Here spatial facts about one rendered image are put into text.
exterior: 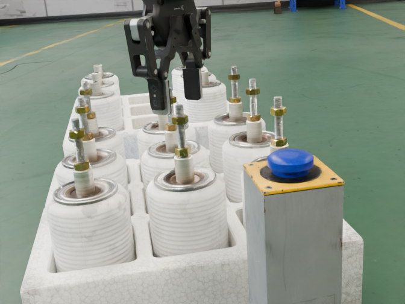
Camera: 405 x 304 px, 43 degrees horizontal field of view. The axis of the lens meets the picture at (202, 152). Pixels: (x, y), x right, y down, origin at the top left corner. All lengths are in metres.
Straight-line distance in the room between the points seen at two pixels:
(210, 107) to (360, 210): 0.38
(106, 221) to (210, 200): 0.12
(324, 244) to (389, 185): 0.81
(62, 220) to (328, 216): 0.30
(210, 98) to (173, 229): 0.56
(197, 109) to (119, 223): 0.57
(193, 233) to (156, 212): 0.05
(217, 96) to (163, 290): 0.62
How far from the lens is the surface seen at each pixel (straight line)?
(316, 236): 0.46
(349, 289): 0.67
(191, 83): 0.62
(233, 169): 0.74
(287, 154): 0.46
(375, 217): 1.10
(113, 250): 0.62
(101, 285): 0.59
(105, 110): 1.12
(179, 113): 0.60
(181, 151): 0.61
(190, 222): 0.60
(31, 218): 1.22
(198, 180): 0.62
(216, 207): 0.61
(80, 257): 0.61
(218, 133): 0.84
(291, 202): 0.43
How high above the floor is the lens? 0.48
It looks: 19 degrees down
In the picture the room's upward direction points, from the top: 4 degrees counter-clockwise
